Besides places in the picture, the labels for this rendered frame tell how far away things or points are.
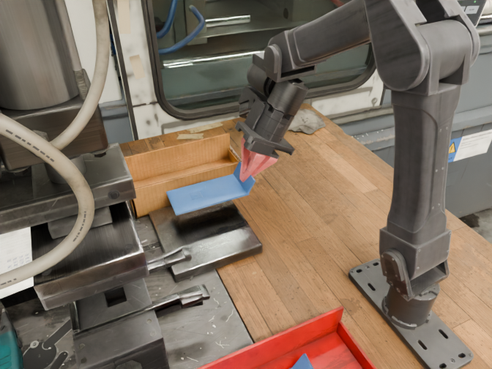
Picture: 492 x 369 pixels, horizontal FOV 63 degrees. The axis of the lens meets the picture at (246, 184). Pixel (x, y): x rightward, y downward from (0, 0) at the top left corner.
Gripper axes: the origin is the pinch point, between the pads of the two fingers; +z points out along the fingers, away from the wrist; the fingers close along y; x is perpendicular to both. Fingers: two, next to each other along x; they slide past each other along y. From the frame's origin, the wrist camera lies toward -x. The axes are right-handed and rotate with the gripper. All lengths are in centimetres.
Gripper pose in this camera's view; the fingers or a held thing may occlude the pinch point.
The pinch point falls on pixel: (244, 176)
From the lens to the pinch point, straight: 76.1
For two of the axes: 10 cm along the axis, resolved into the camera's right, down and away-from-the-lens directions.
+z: -4.4, 8.2, 3.6
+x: 4.0, 5.4, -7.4
